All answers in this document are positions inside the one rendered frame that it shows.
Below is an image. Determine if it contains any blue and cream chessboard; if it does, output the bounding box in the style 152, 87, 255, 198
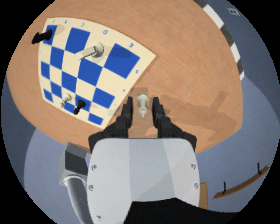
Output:
38, 17, 156, 129

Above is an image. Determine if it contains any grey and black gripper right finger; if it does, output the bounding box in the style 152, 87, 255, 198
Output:
152, 97, 197, 153

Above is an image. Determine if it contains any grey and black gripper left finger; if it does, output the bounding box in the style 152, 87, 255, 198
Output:
88, 96, 133, 154

